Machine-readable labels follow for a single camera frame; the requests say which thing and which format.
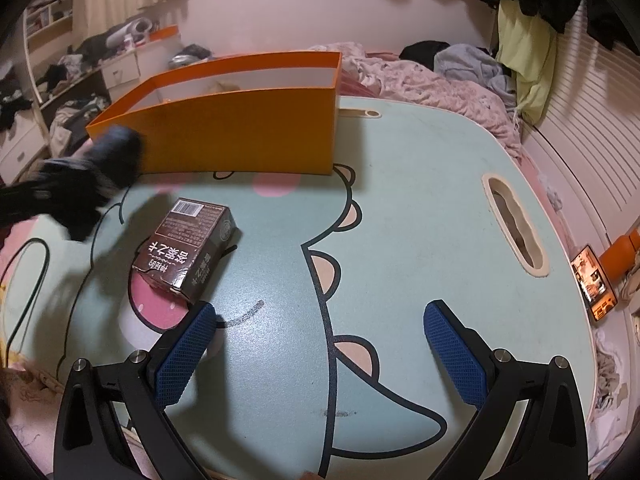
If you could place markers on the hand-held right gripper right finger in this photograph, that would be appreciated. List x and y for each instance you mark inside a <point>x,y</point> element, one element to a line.
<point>452,355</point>

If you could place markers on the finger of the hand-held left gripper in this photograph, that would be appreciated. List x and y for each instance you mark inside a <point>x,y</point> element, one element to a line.
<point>117,152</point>
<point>82,210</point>

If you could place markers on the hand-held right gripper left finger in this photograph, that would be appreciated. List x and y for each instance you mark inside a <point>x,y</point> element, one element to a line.
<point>182,355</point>

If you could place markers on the brown drink carton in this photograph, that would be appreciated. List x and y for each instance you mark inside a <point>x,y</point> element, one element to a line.
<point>185,240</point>

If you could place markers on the orange cardboard box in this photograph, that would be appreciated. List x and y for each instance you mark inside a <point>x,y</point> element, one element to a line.
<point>240,130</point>

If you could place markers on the dark clothes heap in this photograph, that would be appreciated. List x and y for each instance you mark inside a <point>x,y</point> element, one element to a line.
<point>55,120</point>

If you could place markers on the white nightstand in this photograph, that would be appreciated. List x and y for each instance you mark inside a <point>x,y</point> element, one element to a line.
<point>122,72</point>

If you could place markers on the clothes pile on nightstand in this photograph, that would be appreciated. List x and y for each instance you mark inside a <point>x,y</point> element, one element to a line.
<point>95,50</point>

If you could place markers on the dark silver clothes bundle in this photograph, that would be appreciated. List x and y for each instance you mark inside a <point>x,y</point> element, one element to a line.
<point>190,55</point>

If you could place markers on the white hair dryer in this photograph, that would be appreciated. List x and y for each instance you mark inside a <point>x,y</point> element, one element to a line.
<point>132,27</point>

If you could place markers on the small orange box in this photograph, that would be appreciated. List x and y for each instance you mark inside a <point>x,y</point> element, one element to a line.
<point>165,34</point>

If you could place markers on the white bookshelf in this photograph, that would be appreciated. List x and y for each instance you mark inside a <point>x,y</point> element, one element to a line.
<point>45,15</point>

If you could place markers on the white crumpled cloth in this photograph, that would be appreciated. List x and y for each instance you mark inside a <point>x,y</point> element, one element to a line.
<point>607,370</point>

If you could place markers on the lit smartphone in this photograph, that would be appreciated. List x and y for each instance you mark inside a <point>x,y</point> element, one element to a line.
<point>592,282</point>

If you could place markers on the orange storage bin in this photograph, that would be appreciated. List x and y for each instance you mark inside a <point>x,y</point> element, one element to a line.
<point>620,257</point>

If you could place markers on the white slatted wardrobe door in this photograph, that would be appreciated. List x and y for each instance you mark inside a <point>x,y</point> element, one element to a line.
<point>580,120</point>

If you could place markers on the grey crumpled clothes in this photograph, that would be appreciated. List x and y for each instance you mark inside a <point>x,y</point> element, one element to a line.
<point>465,67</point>

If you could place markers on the yellow-green garment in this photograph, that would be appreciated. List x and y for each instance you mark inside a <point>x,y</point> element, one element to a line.
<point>525,60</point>

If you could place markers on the black crumpled garment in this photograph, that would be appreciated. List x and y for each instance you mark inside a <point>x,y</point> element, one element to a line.
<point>420,52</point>

